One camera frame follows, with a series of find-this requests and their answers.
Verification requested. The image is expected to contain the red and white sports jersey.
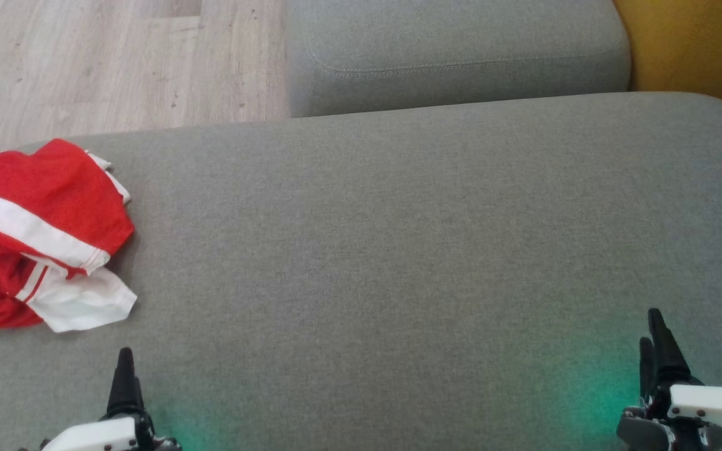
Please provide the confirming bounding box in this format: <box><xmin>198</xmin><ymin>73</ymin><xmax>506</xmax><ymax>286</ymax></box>
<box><xmin>0</xmin><ymin>138</ymin><xmax>138</xmax><ymax>333</ymax></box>

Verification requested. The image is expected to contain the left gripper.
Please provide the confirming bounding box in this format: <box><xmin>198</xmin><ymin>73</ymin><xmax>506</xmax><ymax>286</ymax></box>
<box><xmin>41</xmin><ymin>348</ymin><xmax>181</xmax><ymax>451</ymax></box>

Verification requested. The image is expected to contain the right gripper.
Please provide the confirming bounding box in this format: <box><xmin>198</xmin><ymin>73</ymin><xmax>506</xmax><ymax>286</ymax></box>
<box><xmin>617</xmin><ymin>308</ymin><xmax>722</xmax><ymax>451</ymax></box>

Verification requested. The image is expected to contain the wide yellow sofa backrest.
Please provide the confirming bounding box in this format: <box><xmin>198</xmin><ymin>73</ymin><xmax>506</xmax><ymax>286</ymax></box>
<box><xmin>612</xmin><ymin>0</ymin><xmax>722</xmax><ymax>126</ymax></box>

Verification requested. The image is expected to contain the large grey sofa seat cushion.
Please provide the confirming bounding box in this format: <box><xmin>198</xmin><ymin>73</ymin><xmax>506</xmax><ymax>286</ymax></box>
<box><xmin>0</xmin><ymin>92</ymin><xmax>722</xmax><ymax>451</ymax></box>

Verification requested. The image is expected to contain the grey stitched sofa seat cushion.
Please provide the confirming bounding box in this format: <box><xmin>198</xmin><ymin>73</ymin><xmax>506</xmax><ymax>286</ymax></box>
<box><xmin>285</xmin><ymin>0</ymin><xmax>632</xmax><ymax>118</ymax></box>

